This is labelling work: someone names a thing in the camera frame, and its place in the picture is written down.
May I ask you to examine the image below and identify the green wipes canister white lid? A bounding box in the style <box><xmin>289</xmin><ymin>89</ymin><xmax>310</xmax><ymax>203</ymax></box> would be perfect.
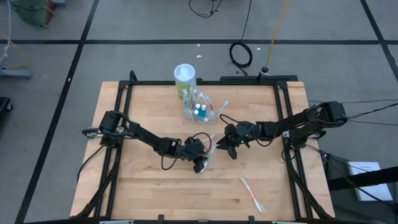
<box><xmin>174</xmin><ymin>63</ymin><xmax>197</xmax><ymax>100</ymax></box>

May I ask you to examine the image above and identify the grey flat base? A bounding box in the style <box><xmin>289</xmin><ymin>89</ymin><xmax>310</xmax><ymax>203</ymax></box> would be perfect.
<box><xmin>0</xmin><ymin>68</ymin><xmax>33</xmax><ymax>80</ymax></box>

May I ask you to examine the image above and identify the yellow cable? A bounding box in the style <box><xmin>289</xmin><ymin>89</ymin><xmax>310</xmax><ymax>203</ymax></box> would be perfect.
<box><xmin>264</xmin><ymin>0</ymin><xmax>290</xmax><ymax>70</ymax></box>

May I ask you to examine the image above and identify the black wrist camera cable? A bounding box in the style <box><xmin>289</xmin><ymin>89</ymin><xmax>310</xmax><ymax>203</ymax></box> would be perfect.
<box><xmin>160</xmin><ymin>132</ymin><xmax>213</xmax><ymax>171</ymax></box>

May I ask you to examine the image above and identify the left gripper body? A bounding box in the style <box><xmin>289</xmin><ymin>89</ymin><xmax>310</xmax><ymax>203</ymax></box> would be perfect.
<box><xmin>178</xmin><ymin>136</ymin><xmax>208</xmax><ymax>162</ymax></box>

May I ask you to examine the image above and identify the black aluminium table frame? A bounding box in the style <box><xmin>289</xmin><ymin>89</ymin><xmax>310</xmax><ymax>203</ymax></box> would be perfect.
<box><xmin>74</xmin><ymin>70</ymin><xmax>333</xmax><ymax>223</ymax></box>

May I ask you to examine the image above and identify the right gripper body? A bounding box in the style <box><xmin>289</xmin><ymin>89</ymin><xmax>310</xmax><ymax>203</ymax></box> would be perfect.
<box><xmin>225</xmin><ymin>121</ymin><xmax>261</xmax><ymax>147</ymax></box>

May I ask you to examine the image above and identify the green toothbrush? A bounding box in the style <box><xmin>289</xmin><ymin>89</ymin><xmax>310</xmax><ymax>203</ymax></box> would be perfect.
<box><xmin>200</xmin><ymin>145</ymin><xmax>218</xmax><ymax>174</ymax></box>

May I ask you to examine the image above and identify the black looped floor cable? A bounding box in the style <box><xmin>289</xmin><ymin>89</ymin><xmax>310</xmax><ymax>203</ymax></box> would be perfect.
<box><xmin>188</xmin><ymin>0</ymin><xmax>223</xmax><ymax>19</ymax></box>

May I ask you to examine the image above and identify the black back plate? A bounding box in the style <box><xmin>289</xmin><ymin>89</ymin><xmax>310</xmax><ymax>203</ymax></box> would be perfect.
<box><xmin>219</xmin><ymin>74</ymin><xmax>299</xmax><ymax>83</ymax></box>

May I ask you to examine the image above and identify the white booklet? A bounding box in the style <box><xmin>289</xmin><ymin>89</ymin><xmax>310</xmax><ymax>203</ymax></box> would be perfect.
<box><xmin>346</xmin><ymin>161</ymin><xmax>393</xmax><ymax>202</ymax></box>

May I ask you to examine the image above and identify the white cable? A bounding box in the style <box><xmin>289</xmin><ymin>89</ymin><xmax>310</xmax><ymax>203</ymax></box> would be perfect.
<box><xmin>0</xmin><ymin>0</ymin><xmax>12</xmax><ymax>62</ymax></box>

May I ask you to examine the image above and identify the green sack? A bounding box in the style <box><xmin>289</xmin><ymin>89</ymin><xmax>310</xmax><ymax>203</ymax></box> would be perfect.
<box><xmin>11</xmin><ymin>0</ymin><xmax>57</xmax><ymax>29</ymax></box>

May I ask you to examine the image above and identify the clear acrylic organizer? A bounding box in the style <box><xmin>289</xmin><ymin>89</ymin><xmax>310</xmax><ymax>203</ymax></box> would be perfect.
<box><xmin>182</xmin><ymin>88</ymin><xmax>218</xmax><ymax>124</ymax></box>

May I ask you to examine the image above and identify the black cable with coil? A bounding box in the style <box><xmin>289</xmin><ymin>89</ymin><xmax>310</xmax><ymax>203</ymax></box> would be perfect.
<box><xmin>228</xmin><ymin>0</ymin><xmax>253</xmax><ymax>75</ymax></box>

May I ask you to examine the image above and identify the black bar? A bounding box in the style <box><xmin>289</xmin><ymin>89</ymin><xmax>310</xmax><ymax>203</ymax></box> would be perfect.
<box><xmin>326</xmin><ymin>166</ymin><xmax>398</xmax><ymax>191</ymax></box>

